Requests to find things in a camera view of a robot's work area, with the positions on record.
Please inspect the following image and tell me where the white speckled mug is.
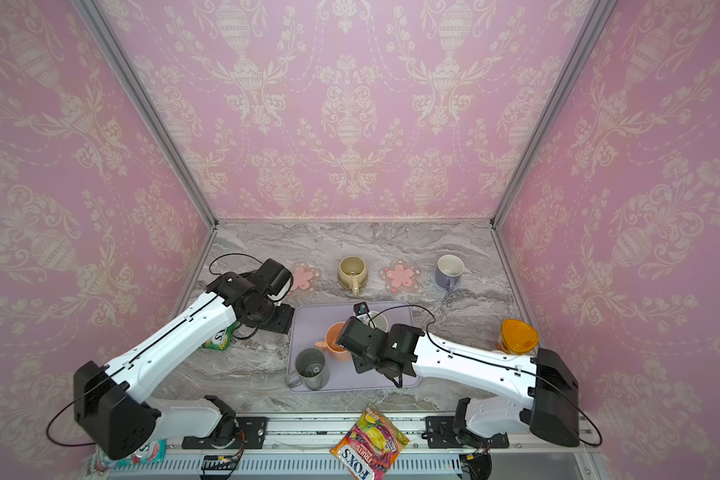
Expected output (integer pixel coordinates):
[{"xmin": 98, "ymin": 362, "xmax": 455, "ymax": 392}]
[{"xmin": 364, "ymin": 311, "xmax": 389, "ymax": 332}]

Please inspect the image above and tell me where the pink flower coaster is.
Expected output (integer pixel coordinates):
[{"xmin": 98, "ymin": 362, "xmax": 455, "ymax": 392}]
[
  {"xmin": 288, "ymin": 262, "xmax": 322, "ymax": 296},
  {"xmin": 379, "ymin": 260, "xmax": 422, "ymax": 294}
]

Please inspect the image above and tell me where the grey green mug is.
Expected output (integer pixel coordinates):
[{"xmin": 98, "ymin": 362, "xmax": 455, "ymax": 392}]
[{"xmin": 286, "ymin": 347, "xmax": 329, "ymax": 391}]

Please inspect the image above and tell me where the beige yellow mug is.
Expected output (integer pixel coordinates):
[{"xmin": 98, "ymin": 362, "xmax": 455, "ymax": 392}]
[{"xmin": 337, "ymin": 256, "xmax": 368, "ymax": 297}]

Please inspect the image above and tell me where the lavender mug white inside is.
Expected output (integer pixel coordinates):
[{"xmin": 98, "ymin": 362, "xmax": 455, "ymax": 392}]
[{"xmin": 434, "ymin": 254, "xmax": 465, "ymax": 292}]

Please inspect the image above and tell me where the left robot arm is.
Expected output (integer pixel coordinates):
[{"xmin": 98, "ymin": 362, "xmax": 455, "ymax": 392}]
[{"xmin": 73, "ymin": 259, "xmax": 294, "ymax": 460}]

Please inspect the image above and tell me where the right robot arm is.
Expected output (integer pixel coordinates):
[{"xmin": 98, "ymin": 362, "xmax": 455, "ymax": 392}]
[{"xmin": 337, "ymin": 317, "xmax": 582, "ymax": 447}]

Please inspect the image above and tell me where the yellow green Fox's candy bag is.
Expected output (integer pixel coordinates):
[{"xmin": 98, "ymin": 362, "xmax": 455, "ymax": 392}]
[{"xmin": 201, "ymin": 322, "xmax": 240, "ymax": 351}]

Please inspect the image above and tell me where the lavender plastic tray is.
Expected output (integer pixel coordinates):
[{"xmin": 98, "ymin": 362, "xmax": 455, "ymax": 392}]
[{"xmin": 285, "ymin": 302, "xmax": 393, "ymax": 393}]

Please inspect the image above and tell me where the peach pink mug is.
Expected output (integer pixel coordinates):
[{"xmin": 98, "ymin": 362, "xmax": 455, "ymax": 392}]
[{"xmin": 314, "ymin": 322, "xmax": 352, "ymax": 363}]

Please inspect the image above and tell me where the red Fox's candy bag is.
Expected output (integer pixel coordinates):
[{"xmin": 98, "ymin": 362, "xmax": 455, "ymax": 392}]
[{"xmin": 330, "ymin": 403, "xmax": 409, "ymax": 480}]

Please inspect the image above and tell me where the orange lidded jar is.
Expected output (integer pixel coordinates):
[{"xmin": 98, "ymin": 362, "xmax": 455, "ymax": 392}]
[{"xmin": 497, "ymin": 319, "xmax": 539, "ymax": 355}]

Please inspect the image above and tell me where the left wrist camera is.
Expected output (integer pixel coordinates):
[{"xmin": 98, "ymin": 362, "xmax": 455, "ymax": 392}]
[{"xmin": 249, "ymin": 259, "xmax": 293, "ymax": 302}]

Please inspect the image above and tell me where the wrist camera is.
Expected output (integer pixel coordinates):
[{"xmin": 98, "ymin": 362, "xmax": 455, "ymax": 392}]
[
  {"xmin": 249, "ymin": 259, "xmax": 293, "ymax": 302},
  {"xmin": 353, "ymin": 302, "xmax": 372, "ymax": 322}
]

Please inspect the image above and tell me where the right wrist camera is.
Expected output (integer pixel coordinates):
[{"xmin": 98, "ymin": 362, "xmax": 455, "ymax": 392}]
[{"xmin": 353, "ymin": 302, "xmax": 372, "ymax": 322}]

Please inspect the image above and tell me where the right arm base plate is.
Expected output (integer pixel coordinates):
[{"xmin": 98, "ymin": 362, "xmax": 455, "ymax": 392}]
[{"xmin": 422, "ymin": 416, "xmax": 510, "ymax": 450}]

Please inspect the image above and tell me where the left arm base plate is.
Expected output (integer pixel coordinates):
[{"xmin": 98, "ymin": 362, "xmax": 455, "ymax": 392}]
[{"xmin": 181, "ymin": 416, "xmax": 268, "ymax": 451}]

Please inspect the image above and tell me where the aluminium front rail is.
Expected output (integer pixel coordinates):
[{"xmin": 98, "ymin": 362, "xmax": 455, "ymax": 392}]
[{"xmin": 92, "ymin": 412, "xmax": 598, "ymax": 479}]

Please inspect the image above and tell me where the left aluminium corner post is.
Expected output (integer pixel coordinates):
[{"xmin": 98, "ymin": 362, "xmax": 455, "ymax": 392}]
[{"xmin": 72, "ymin": 0, "xmax": 218, "ymax": 230}]

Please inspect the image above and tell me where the aluminium corner post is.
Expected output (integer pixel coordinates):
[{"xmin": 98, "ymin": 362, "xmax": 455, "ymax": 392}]
[
  {"xmin": 491, "ymin": 0, "xmax": 617, "ymax": 231},
  {"xmin": 72, "ymin": 0, "xmax": 218, "ymax": 230}
]

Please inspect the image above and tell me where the right aluminium corner post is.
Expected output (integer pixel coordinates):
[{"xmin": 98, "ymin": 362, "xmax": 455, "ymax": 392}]
[{"xmin": 491, "ymin": 0, "xmax": 617, "ymax": 231}]

